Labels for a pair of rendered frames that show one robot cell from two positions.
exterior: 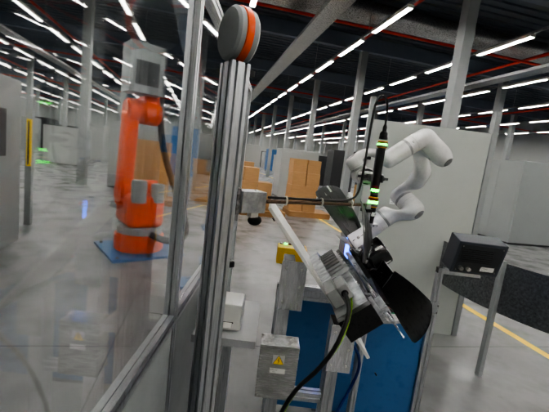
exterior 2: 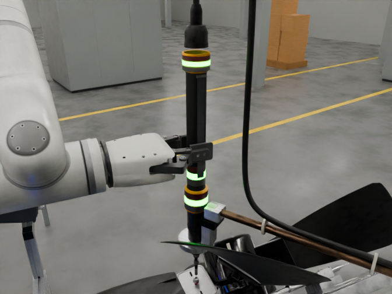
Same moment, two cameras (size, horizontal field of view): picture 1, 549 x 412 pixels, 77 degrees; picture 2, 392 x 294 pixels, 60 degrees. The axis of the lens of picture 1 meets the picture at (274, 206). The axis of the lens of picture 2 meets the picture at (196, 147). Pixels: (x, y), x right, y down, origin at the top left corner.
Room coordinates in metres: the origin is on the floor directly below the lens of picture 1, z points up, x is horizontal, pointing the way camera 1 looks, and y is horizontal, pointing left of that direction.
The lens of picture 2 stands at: (1.70, 0.07, 1.75)
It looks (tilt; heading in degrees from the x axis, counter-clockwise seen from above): 25 degrees down; 247
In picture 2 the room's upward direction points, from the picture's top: straight up
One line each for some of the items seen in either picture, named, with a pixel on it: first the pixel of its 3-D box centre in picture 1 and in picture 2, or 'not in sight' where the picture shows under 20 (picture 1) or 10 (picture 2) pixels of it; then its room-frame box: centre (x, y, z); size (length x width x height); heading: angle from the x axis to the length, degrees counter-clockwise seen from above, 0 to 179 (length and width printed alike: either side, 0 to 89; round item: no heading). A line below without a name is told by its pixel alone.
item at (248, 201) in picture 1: (247, 200); not in sight; (1.13, 0.09, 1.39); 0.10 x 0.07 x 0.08; 125
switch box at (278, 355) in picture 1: (277, 366); not in sight; (1.27, -0.09, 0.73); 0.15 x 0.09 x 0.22; 90
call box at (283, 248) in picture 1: (291, 255); not in sight; (1.85, -0.12, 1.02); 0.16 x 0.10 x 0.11; 90
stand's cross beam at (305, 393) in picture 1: (298, 393); not in sight; (1.36, -0.20, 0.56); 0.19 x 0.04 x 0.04; 90
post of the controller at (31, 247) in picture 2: (437, 284); (33, 252); (1.86, -0.95, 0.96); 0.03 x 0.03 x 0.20; 0
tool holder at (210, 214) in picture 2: (369, 214); (200, 223); (1.49, -0.41, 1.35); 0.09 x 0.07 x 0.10; 125
